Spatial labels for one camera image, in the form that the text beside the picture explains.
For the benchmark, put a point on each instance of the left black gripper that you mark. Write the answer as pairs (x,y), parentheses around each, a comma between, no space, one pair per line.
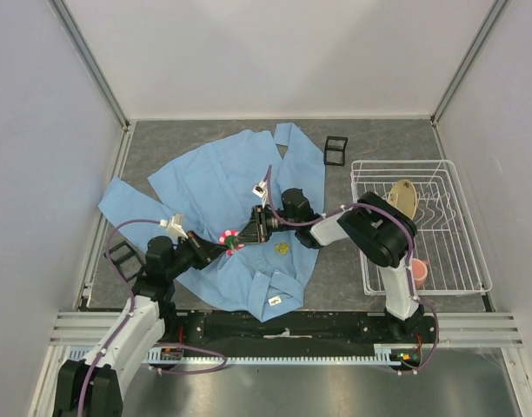
(204,250)

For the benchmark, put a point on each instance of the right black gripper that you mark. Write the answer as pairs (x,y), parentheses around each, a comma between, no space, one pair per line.
(256,231)

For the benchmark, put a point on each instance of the pink flower plush brooch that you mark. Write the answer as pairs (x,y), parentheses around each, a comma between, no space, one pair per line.
(229,239)

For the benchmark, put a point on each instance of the light blue shirt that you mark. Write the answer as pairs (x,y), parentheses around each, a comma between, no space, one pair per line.
(212,187)

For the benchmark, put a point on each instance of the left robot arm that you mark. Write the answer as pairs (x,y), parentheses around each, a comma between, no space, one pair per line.
(96,384)

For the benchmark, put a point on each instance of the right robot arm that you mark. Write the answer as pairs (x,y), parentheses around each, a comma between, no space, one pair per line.
(381,232)

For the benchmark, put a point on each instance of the gold metal brooch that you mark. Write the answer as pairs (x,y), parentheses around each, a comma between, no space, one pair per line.
(282,248)

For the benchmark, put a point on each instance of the beige ceramic plate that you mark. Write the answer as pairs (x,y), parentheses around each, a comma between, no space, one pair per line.
(403,196)

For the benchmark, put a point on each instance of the pink ceramic cup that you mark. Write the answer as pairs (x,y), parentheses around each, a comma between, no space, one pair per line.
(420,271)

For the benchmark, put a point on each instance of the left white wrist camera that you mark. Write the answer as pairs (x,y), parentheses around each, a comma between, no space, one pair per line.
(174,227)

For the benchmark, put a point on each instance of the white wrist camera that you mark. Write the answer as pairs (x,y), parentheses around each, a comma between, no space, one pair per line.
(261,190)
(174,227)

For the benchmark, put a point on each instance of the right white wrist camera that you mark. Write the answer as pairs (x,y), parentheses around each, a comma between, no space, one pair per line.
(261,190)

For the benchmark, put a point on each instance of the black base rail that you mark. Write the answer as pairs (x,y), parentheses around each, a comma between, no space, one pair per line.
(298,333)

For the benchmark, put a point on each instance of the black plastic frame left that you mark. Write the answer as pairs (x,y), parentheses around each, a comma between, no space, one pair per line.
(125,259)

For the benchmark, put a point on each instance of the black plastic frame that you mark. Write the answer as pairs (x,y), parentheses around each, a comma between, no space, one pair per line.
(334,153)
(125,259)

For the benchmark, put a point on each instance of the black plastic frame back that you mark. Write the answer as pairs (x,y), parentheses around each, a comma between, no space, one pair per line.
(334,153)

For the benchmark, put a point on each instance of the white slotted cable duct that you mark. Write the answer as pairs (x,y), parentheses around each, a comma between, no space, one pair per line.
(382,356)

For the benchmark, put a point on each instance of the white wire dish rack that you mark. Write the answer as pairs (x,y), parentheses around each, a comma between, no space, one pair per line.
(445,237)

